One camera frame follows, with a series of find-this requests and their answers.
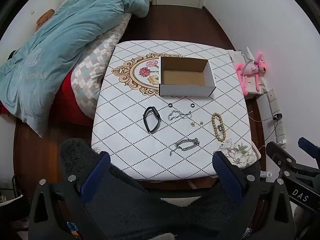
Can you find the white diamond pattern tablecloth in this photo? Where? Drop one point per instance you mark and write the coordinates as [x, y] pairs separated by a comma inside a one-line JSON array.
[[176, 150]]

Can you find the white wall power strip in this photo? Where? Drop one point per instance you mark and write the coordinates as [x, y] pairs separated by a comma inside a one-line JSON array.
[[275, 121]]

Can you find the light blue duvet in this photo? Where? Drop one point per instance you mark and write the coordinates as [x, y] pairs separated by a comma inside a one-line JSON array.
[[34, 74]]

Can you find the pink panther plush toy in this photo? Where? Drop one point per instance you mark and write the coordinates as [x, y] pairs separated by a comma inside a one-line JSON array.
[[252, 67]]

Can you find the white cardboard box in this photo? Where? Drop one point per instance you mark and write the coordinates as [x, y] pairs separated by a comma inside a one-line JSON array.
[[185, 76]]

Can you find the checkered grey white bedsheet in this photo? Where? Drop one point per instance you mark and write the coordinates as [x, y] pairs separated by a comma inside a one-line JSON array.
[[88, 73]]

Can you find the black smart band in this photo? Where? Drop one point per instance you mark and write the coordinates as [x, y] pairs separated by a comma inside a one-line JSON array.
[[151, 119]]

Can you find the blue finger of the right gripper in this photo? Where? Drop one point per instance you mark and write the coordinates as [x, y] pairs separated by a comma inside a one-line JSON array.
[[308, 147], [279, 156]]

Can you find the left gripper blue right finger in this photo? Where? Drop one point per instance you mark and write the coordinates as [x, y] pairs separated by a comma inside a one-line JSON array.
[[230, 176]]

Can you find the red blanket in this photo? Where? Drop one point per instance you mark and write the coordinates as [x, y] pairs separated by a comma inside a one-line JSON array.
[[65, 108]]

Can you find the black plug adapter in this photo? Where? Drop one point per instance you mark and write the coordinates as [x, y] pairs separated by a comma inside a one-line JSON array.
[[277, 116]]

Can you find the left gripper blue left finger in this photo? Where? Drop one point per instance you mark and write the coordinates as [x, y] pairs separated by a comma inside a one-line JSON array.
[[92, 179]]

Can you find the brown pillow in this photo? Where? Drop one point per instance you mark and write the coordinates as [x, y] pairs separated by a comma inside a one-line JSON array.
[[44, 18]]

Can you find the small stud earrings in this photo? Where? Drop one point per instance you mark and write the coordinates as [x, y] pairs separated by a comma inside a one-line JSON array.
[[193, 123]]

